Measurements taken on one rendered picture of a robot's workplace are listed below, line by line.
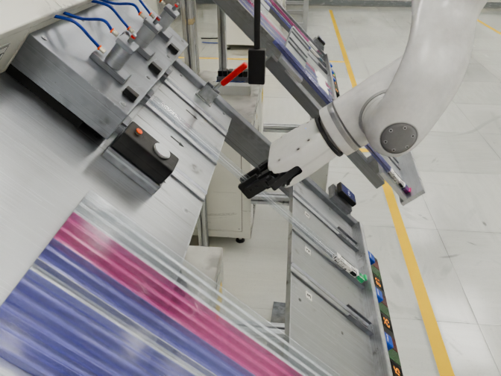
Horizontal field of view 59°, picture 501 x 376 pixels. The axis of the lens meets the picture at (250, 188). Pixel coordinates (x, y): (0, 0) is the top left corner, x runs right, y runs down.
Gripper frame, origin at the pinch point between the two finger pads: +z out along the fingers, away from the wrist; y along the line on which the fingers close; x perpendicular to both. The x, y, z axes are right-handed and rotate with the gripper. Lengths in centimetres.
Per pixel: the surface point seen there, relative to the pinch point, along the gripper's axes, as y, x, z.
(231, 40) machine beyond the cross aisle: -451, 25, 102
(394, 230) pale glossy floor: -117, 111, 11
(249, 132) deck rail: -19.1, -2.1, 1.5
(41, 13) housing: 15.4, -37.0, -0.9
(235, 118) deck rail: -19.1, -6.0, 1.9
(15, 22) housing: 20.4, -37.1, -0.8
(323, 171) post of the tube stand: -47, 28, 2
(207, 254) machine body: -18.0, 17.1, 29.5
